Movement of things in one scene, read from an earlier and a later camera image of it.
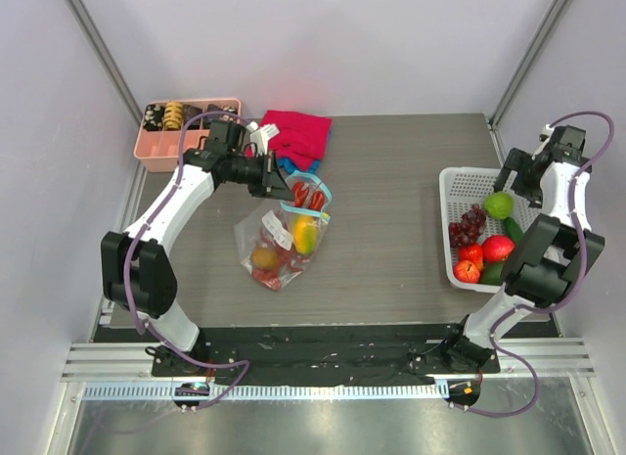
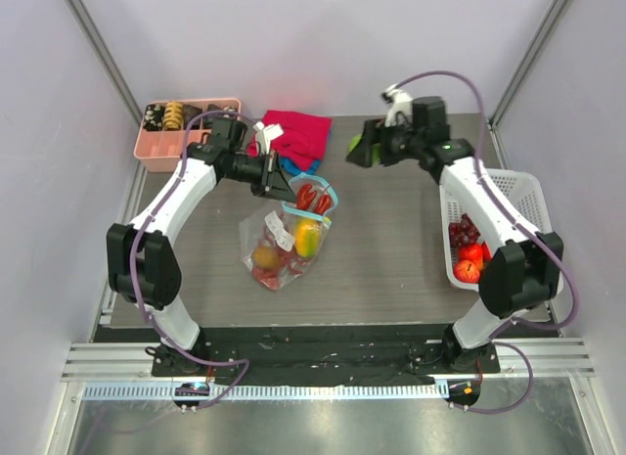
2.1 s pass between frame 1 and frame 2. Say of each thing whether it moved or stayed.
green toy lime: moved
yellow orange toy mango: stayed
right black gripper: moved
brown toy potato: stayed
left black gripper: stayed
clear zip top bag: stayed
